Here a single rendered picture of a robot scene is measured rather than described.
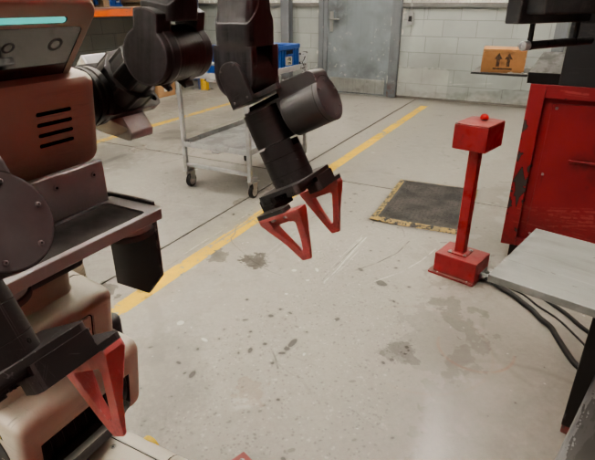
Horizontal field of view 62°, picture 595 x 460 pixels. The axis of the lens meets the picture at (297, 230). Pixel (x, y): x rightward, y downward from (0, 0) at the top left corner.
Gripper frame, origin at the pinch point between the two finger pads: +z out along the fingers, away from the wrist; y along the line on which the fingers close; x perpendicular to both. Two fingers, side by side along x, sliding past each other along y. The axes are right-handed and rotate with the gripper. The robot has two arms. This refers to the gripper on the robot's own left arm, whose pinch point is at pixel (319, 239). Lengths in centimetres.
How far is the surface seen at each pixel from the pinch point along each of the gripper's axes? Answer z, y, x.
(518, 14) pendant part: -20, 117, -22
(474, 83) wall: 27, 689, 106
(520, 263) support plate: 11.3, 4.7, -23.2
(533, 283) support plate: 12.2, 0.1, -24.8
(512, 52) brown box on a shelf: -7, 209, -6
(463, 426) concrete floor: 97, 78, 28
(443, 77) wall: 2, 689, 142
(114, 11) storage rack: -244, 447, 435
